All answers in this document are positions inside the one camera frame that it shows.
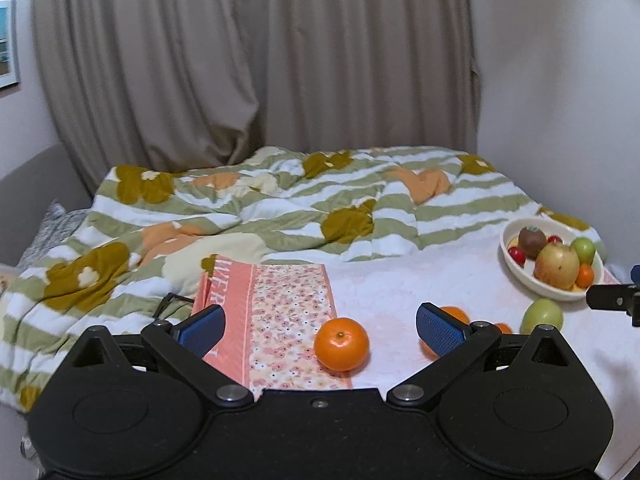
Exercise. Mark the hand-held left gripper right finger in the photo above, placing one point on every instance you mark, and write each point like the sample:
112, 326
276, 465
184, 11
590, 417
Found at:
437, 329

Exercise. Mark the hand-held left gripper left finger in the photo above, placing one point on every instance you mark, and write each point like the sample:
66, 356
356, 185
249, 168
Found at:
202, 329

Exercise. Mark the brown kiwi with green sticker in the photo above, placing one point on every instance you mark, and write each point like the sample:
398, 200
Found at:
531, 242

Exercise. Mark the grey headboard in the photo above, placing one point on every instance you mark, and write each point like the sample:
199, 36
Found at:
30, 185

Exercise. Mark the beige curtain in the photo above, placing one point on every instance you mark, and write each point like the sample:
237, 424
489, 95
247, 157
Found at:
200, 60

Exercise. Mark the large green apple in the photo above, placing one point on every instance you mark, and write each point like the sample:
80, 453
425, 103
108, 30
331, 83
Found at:
542, 315

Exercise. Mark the large orange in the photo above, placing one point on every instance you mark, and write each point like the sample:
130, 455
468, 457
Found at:
457, 314

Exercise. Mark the framed wall picture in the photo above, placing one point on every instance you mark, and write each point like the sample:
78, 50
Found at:
7, 45

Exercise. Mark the grey patterned pillow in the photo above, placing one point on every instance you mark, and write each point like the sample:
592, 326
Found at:
55, 230

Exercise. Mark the green striped floral blanket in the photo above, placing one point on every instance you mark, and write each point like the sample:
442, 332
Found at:
250, 210

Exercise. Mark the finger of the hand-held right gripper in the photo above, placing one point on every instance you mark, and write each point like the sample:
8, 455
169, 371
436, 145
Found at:
612, 297

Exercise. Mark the cream plate with cartoon print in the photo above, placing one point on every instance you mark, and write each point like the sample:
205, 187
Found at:
530, 280

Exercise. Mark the small green apple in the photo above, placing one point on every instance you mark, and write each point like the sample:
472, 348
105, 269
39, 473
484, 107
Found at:
584, 249

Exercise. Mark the yellow apple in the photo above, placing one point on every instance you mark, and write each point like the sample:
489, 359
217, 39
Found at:
555, 265

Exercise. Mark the small mandarin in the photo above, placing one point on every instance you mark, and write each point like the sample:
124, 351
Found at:
504, 328
585, 276

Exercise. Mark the medium orange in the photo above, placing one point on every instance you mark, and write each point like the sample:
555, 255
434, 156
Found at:
341, 344

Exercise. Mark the pink floral tablecloth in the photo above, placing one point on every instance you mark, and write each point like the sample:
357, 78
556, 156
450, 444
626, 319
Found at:
400, 280

